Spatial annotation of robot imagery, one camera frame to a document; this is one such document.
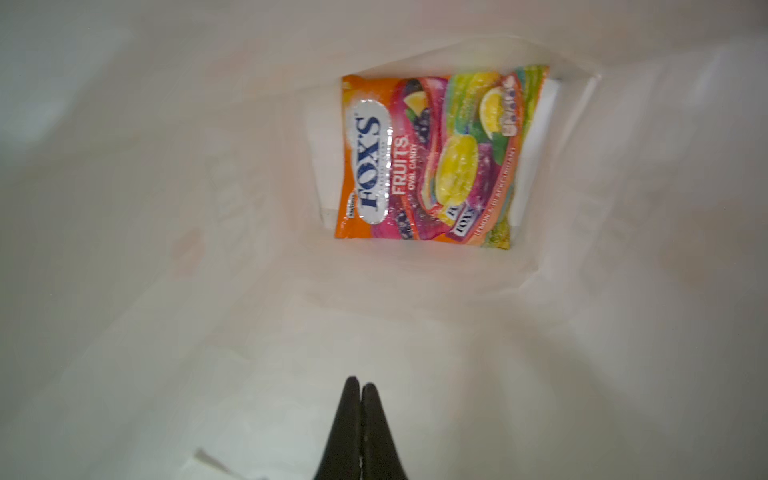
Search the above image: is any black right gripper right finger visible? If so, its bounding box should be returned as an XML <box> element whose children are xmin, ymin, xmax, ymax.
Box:
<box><xmin>360</xmin><ymin>383</ymin><xmax>408</xmax><ymax>480</ymax></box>

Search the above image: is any white green paper bag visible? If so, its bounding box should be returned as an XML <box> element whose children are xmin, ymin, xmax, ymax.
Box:
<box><xmin>1</xmin><ymin>1</ymin><xmax>767</xmax><ymax>479</ymax></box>

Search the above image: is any orange fruits candy packet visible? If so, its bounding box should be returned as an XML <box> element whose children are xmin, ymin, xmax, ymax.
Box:
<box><xmin>335</xmin><ymin>65</ymin><xmax>549</xmax><ymax>250</ymax></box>

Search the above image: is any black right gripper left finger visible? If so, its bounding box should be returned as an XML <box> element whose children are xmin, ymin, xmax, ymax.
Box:
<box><xmin>314</xmin><ymin>376</ymin><xmax>362</xmax><ymax>480</ymax></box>

